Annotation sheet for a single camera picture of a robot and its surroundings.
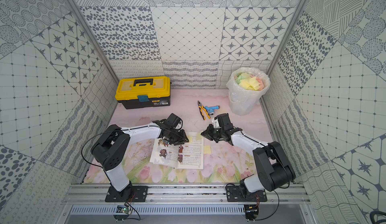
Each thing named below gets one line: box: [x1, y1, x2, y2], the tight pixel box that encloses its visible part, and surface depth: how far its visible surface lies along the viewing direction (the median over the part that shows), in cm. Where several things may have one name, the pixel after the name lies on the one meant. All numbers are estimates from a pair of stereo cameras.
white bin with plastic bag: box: [226, 66, 271, 117], surface depth 89 cm
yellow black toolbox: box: [114, 75, 171, 110], surface depth 101 cm
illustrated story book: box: [149, 131, 205, 170], surface depth 85 cm
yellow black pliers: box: [197, 100, 211, 121], surface depth 109 cm
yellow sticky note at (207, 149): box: [203, 145, 212, 154], surface depth 91 cm
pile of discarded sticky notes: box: [234, 72, 265, 91], surface depth 88 cm
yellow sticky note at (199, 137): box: [195, 134, 204, 141], surface depth 94 cm
